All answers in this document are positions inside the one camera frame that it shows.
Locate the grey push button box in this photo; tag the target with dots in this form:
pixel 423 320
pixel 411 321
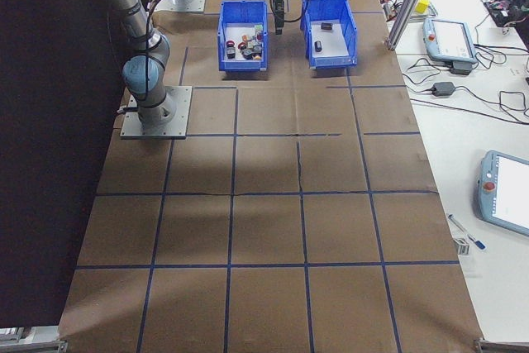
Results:
pixel 259 32

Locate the black orange push button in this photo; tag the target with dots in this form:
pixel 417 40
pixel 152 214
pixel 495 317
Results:
pixel 258 51

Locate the yellow cube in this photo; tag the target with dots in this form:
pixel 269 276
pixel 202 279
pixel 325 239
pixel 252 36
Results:
pixel 422 6

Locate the blue bin with buttons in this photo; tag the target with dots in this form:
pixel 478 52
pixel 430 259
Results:
pixel 244 65

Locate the long black capacitor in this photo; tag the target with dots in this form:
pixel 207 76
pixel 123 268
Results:
pixel 327 26

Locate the short black capacitor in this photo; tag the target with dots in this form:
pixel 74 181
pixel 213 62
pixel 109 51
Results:
pixel 318 46

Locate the red cap push button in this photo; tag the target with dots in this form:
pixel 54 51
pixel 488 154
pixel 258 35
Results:
pixel 241 46

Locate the blue white pen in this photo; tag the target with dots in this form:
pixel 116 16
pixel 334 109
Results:
pixel 456 225

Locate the blue bin with capacitors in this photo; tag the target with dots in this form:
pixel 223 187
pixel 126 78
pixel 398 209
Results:
pixel 332 63

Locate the white orange push button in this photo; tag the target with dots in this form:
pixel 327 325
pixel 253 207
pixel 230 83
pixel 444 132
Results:
pixel 247 38

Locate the grey blue teach pendant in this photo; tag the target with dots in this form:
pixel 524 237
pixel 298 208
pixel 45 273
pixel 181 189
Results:
pixel 448 41
pixel 506 192

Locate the black frame cover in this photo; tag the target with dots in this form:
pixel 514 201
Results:
pixel 41 121

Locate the black power adapter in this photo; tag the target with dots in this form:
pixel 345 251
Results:
pixel 444 89
pixel 460 68

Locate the aluminium profile bar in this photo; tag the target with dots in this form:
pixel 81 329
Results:
pixel 500 346
pixel 33 346

